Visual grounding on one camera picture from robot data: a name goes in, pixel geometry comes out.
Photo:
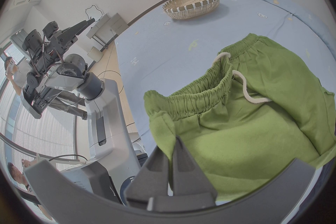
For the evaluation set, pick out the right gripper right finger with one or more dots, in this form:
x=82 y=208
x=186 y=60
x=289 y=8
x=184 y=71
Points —
x=186 y=173

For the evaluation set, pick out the round woven basket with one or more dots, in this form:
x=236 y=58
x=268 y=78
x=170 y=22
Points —
x=189 y=6

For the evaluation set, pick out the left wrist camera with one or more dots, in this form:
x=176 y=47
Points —
x=50 y=29

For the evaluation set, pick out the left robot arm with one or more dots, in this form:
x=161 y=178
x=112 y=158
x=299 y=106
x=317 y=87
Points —
x=65 y=78

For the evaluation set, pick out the white table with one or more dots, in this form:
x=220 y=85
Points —
x=115 y=22

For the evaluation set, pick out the window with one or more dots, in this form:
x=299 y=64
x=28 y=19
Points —
x=39 y=133

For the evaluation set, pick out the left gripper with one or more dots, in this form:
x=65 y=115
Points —
x=64 y=38

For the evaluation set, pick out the person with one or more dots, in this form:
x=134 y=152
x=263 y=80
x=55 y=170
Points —
x=21 y=73
x=17 y=174

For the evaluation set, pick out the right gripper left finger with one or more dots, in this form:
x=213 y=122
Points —
x=151 y=178

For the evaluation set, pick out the green shorts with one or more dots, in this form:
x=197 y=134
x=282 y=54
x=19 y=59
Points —
x=249 y=125

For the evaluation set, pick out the white trash bin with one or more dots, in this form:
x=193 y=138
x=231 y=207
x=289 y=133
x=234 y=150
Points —
x=95 y=54

